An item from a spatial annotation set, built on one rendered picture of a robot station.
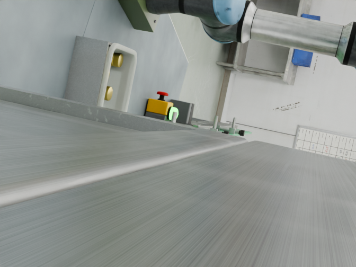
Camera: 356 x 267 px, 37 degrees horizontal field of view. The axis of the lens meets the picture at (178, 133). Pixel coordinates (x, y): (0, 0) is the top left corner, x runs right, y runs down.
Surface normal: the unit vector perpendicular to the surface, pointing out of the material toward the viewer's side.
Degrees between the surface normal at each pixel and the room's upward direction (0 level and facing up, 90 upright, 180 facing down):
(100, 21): 0
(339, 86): 90
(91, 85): 90
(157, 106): 90
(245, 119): 90
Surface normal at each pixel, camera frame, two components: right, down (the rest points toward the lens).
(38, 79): 0.95, 0.21
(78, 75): -0.24, 0.01
